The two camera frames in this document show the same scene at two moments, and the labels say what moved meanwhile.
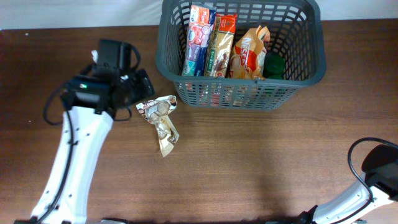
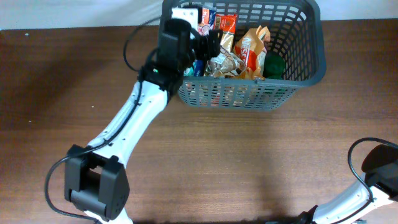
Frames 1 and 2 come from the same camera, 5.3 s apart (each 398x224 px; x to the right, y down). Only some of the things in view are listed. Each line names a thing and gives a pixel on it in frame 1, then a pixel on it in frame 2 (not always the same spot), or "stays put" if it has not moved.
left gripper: x=144 y=85 → x=211 y=42
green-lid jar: x=269 y=91 stays put
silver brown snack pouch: x=156 y=111 → x=224 y=65
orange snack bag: x=249 y=53 stays put
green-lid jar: x=274 y=66 stays put
